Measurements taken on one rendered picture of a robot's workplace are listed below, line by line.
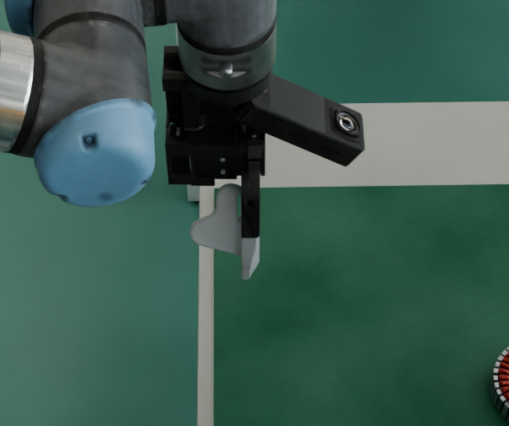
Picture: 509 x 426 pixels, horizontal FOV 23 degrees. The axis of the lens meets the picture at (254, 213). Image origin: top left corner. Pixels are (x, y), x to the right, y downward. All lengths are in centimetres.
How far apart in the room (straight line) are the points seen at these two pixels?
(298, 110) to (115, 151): 27
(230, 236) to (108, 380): 133
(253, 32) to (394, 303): 71
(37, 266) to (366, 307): 110
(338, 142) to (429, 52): 188
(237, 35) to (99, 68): 15
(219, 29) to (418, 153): 84
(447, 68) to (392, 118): 112
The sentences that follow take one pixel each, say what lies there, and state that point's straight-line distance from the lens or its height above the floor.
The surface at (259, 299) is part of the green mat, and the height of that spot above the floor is 75.
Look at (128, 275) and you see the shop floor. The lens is 248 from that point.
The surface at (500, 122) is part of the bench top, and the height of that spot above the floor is 75.
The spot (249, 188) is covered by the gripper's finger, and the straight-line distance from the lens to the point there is 100.
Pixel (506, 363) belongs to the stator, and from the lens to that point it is 148.
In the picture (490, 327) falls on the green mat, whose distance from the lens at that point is 155.
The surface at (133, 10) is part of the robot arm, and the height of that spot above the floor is 147.
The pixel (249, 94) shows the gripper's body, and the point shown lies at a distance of 95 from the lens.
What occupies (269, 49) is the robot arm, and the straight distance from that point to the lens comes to 93.
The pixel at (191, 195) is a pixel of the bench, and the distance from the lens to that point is 254.
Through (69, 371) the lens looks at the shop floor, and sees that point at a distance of 238.
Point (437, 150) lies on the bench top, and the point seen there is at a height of 75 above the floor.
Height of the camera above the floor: 205
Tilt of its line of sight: 54 degrees down
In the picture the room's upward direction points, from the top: straight up
